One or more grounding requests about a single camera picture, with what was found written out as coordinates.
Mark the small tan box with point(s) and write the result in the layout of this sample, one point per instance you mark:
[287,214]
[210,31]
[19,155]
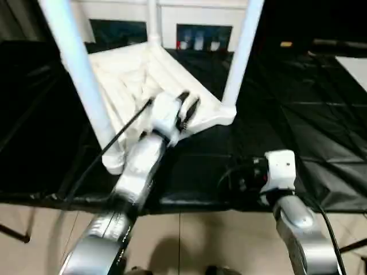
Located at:
[286,44]

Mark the grey curtain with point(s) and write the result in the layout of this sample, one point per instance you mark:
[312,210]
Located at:
[20,20]

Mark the white plastic table top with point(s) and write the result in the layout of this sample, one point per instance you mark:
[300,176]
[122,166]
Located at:
[129,74]

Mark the dark robot foot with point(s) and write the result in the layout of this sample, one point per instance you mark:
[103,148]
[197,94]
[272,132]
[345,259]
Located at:
[138,271]
[219,270]

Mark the black work mat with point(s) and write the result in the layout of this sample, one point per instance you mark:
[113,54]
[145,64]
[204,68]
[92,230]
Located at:
[301,114]

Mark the dark left robot foot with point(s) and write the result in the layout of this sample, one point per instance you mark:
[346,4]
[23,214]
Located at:
[138,271]

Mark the flat white board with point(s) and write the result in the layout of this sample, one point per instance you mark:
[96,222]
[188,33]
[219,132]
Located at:
[354,71]

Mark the black folding stand leg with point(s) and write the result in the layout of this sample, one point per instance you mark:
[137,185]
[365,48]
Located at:
[354,245]
[14,232]

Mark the white cabinet with openings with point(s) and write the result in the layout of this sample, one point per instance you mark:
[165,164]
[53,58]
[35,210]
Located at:
[200,11]

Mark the dark right robot foot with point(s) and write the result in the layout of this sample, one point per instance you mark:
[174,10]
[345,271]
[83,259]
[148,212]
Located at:
[219,270]

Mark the small white bottle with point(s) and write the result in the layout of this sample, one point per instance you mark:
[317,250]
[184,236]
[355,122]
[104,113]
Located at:
[183,45]
[198,43]
[213,46]

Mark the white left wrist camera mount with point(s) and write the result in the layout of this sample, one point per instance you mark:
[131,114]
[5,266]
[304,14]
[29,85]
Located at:
[166,111]

